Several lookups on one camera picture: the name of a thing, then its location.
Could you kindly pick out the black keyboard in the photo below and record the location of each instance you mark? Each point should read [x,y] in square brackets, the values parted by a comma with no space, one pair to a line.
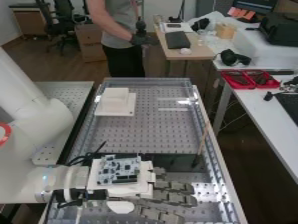
[177,40]
[290,106]

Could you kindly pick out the black office chair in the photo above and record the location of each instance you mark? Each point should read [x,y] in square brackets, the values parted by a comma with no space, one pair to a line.
[55,23]

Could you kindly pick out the red tray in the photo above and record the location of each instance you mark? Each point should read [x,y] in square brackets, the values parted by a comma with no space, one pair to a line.
[274,83]
[227,80]

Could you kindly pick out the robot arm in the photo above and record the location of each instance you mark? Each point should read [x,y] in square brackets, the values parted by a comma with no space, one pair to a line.
[40,123]

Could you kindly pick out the cardboard box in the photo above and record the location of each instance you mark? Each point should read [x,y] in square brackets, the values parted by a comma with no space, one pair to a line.
[91,43]

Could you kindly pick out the person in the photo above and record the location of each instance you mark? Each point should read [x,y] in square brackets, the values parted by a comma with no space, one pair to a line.
[120,26]

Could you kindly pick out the small white box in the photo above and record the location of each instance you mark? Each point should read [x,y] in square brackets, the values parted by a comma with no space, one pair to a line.
[116,101]

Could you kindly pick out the white mouse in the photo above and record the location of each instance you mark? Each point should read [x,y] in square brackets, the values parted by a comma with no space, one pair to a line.
[185,51]

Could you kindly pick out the white desk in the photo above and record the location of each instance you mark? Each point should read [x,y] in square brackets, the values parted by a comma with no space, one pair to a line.
[266,120]
[266,56]

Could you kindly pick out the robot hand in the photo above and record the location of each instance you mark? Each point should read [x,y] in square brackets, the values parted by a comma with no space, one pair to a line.
[117,173]

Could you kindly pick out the clear box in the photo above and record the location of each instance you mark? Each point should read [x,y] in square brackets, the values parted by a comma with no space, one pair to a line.
[155,133]

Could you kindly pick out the wooden desk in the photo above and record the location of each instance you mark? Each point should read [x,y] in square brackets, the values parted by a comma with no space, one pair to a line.
[196,53]

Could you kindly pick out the thin stick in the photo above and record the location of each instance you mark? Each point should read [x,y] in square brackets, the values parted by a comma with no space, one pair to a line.
[203,143]

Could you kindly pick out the wooden cabinet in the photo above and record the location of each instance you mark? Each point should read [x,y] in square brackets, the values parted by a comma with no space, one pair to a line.
[28,21]

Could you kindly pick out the black bag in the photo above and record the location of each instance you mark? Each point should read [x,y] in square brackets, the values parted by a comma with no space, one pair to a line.
[280,31]

